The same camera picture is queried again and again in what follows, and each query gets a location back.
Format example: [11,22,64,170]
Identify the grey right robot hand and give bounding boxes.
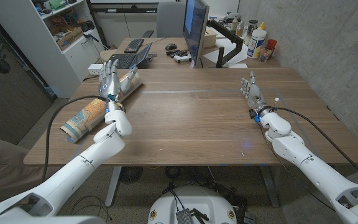
[240,70,272,116]

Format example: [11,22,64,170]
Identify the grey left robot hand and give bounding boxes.
[98,58,139,103]

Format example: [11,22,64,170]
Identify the colourful map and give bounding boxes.
[60,72,144,144]

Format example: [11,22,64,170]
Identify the white power strip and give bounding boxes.
[87,63,104,76]

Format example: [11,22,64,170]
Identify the open dark laptop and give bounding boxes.
[106,42,153,70]

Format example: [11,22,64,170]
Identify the clear glass with items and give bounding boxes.
[259,45,275,62]

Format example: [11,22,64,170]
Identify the black keyboard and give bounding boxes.
[124,38,145,54]

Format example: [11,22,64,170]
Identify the white wipes canister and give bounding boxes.
[246,29,267,60]

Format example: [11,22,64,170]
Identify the white paper sheets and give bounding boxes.
[202,37,249,65]

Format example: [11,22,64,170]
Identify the red cup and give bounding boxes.
[265,39,278,52]

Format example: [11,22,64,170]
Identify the wooden office desk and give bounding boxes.
[113,36,282,70]

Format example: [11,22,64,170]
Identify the cardboard box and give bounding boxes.
[56,26,84,50]

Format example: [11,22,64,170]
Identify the dark lid jar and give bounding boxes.
[243,19,259,46]

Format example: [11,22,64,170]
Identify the white shelf cabinet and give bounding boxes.
[0,0,105,99]

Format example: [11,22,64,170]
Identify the light wooden box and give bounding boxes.
[203,27,219,49]

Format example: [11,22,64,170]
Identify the black remote control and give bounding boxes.
[165,49,190,58]

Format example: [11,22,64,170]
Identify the white game controller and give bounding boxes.
[173,54,193,64]

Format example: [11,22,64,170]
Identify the grey office chair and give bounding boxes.
[142,1,186,39]

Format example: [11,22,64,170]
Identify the black computer monitor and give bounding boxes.
[182,0,210,67]

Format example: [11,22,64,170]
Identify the grey table leg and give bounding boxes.
[258,164,281,208]
[104,166,122,208]

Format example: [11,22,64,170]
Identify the round black fan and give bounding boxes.
[119,166,144,185]

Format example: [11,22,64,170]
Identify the green box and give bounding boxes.
[48,0,67,10]

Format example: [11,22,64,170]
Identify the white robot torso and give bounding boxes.
[147,185,238,224]

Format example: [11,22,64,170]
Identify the person's khaki trouser leg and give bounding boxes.
[0,136,62,203]

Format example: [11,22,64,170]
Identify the grey finned metal module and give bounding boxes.
[175,208,195,224]

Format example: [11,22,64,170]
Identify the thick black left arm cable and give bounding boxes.
[42,95,109,183]

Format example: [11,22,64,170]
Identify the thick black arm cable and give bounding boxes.
[42,95,109,183]
[270,106,358,187]

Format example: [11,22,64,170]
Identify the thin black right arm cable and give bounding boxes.
[257,123,335,212]

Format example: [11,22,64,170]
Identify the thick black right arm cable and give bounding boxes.
[270,106,358,187]

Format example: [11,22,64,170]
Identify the black floor cable bundle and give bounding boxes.
[162,166,248,215]

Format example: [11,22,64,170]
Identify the thin black floor cable loop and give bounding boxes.
[68,195,113,222]

